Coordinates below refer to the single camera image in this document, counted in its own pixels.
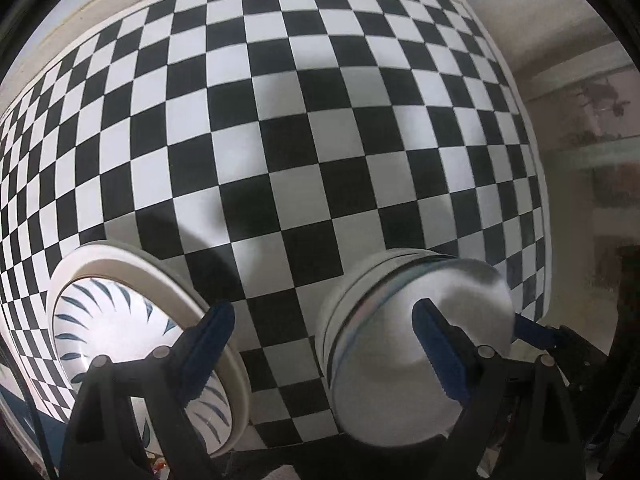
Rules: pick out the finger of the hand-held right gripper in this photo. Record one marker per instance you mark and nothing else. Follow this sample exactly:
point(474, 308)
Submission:
point(535, 332)

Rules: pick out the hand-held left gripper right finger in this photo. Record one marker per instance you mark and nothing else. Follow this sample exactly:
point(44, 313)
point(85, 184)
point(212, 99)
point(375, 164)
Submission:
point(440, 355)

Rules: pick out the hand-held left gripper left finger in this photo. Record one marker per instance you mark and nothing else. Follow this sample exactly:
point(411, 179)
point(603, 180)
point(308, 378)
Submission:
point(210, 345)

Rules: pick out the white bowl with pink flowers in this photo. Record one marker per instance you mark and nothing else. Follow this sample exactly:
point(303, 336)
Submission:
point(400, 385)

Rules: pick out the white plate blue leaf pattern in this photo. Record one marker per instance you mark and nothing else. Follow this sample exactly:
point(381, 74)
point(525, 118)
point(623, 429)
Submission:
point(165, 280)

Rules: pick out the white plate with leaf pattern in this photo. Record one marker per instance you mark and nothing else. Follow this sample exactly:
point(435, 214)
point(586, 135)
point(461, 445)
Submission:
point(100, 320)

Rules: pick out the plain white bowl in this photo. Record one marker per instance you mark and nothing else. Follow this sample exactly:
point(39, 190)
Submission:
point(340, 305)

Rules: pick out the blurred beige cabinet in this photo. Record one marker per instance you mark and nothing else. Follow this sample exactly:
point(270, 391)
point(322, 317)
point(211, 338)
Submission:
point(590, 185)

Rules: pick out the black white checkered tablecloth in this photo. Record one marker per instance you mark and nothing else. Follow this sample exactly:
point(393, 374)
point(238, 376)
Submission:
point(300, 160)

